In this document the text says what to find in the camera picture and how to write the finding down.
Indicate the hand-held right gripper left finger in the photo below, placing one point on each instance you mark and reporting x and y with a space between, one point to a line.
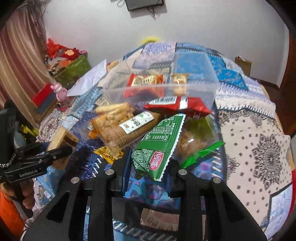
123 183

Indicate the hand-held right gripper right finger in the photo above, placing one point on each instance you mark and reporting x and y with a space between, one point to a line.
182 183

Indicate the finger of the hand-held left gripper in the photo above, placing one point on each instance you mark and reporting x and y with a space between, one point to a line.
59 153

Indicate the tan wafer snack packet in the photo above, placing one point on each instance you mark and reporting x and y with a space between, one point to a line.
62 138

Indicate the yellow snack packet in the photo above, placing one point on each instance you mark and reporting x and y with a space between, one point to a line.
108 156

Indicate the green snack packet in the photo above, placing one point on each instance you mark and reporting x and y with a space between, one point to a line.
159 143

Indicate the clear bag of fried crisps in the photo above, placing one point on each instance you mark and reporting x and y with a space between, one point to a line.
196 136

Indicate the waffle cone snack packet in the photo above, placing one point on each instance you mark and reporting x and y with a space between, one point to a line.
136 126

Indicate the clear bag of golden snacks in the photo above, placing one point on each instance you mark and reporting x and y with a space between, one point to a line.
111 122

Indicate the clear plastic container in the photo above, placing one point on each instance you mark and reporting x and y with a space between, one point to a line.
161 69

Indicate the person's left hand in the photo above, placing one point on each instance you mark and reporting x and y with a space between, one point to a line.
29 193

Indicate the yellow and black cloth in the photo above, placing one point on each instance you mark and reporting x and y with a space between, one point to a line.
29 133

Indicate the red box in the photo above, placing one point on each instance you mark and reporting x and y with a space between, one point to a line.
44 95

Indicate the pink plush toy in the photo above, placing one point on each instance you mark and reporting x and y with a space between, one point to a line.
60 91

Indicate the white pillow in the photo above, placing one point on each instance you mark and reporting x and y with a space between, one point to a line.
87 78

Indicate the patchwork printed blanket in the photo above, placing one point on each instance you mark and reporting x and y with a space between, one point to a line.
254 139

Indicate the green storage box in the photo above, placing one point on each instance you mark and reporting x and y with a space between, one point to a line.
74 69

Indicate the pile of red plush decorations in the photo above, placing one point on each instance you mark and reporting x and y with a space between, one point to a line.
62 51

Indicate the red and orange snack packet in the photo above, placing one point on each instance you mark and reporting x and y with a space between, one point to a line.
143 82

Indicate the striped curtain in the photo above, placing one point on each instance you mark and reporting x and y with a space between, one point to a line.
20 58

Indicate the small orange snack packet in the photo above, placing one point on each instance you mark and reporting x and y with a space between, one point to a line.
180 80

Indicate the cardboard box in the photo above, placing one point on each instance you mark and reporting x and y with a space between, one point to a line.
243 66

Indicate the yellow hoop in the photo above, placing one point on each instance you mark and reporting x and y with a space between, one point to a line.
151 39

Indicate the brown wooden door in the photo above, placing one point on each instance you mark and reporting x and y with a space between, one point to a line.
289 81

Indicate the wall-mounted black screen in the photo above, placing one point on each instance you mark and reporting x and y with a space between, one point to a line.
143 4

